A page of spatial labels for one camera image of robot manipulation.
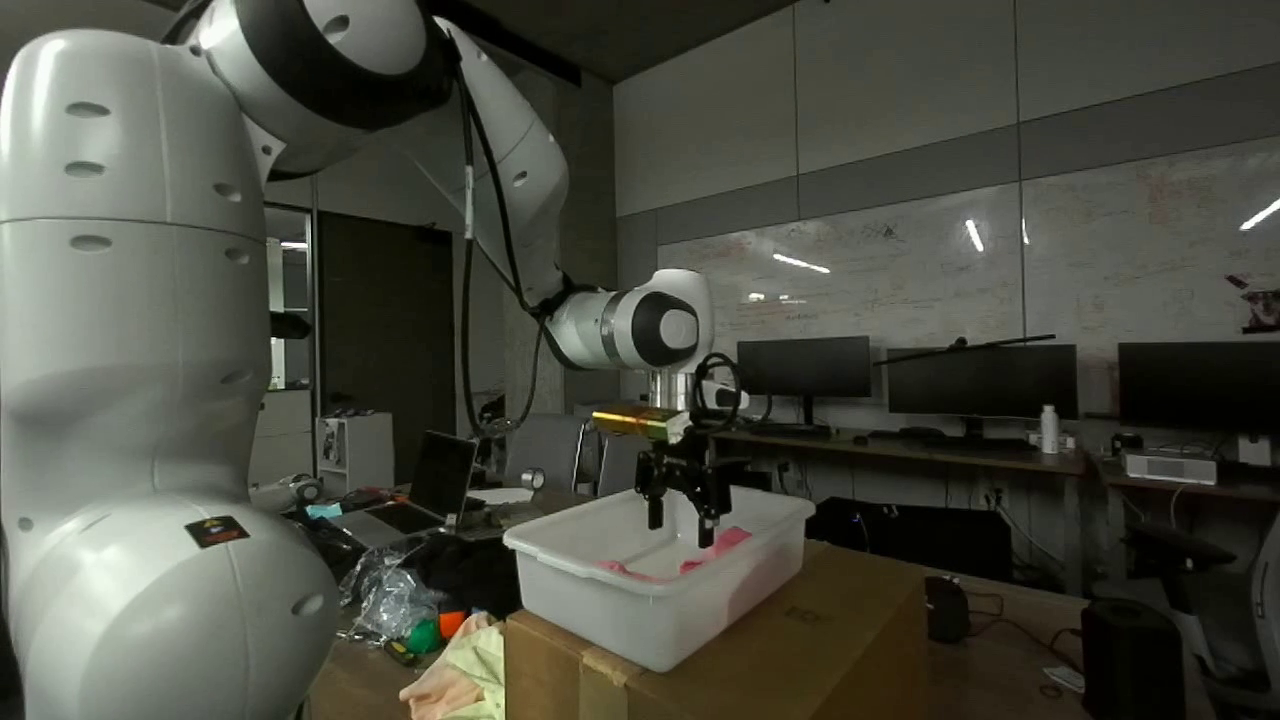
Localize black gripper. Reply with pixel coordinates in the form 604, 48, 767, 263
633, 427, 751, 554

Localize red cloth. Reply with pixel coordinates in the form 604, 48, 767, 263
595, 520, 759, 586

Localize brown cardboard box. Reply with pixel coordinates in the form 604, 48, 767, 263
499, 536, 932, 720

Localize grey office chair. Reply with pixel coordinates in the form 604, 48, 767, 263
499, 404, 719, 501
1173, 513, 1280, 720

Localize white plastic bin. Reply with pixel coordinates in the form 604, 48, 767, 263
499, 477, 821, 676

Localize black computer monitor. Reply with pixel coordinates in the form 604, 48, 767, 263
882, 342, 1082, 449
1116, 342, 1280, 434
731, 332, 881, 434

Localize black cloth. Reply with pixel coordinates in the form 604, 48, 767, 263
409, 528, 526, 626

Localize long wooden desk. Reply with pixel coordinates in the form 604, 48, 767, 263
703, 420, 1280, 508

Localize small black object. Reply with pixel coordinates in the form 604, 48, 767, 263
924, 572, 975, 647

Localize small green toy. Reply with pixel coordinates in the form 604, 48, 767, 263
396, 613, 448, 660

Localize white cabinet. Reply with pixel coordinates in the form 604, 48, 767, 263
316, 408, 401, 501

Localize white plastic bottle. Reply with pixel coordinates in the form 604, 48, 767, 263
1033, 400, 1065, 461

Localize white paper scrap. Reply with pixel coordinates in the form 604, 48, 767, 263
1040, 660, 1088, 702

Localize black cylinder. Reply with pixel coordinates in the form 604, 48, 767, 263
1075, 591, 1190, 720

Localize white desktop device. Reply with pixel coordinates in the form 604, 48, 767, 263
1119, 449, 1222, 493

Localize yellow wrist camera bar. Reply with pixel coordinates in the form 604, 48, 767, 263
588, 404, 701, 449

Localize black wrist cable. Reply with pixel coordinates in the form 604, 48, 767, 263
682, 348, 748, 438

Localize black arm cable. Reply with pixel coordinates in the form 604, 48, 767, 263
456, 76, 553, 443

